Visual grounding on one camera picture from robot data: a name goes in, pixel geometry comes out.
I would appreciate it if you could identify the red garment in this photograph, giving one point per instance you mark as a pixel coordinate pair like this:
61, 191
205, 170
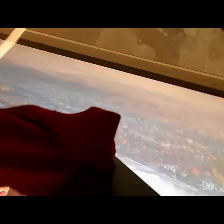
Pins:
50, 150

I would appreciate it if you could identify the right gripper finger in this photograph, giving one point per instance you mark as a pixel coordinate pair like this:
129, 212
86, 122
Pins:
128, 183

